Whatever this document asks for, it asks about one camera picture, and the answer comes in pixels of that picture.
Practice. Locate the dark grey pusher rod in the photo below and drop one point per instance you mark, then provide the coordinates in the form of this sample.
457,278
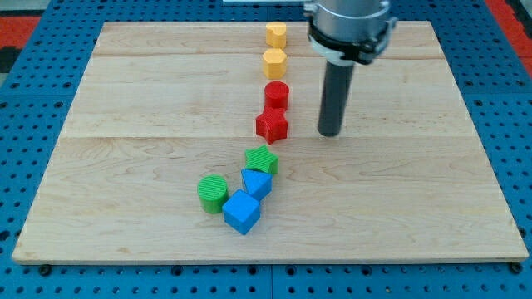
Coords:
336,85

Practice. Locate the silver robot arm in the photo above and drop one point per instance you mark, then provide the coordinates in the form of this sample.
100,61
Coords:
345,33

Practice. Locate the blue triangle block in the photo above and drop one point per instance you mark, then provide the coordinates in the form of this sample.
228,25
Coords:
257,184

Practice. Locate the blue cube block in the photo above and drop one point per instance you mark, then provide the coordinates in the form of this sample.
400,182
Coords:
241,211

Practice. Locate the red cylinder block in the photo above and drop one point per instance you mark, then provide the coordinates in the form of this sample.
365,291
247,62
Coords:
276,95

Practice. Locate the yellow hexagon block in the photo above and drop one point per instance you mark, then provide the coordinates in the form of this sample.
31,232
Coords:
274,63

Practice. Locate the yellow heart block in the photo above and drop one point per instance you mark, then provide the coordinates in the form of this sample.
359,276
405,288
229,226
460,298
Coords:
276,34

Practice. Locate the red star block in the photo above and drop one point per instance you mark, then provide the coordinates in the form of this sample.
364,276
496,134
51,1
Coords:
272,124

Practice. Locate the green star block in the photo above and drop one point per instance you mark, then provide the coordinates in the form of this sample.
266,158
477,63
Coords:
262,160

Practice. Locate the green cylinder block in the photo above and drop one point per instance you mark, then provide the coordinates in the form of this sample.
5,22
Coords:
213,192

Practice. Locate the wooden board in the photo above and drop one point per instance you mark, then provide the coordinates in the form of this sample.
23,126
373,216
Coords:
163,104

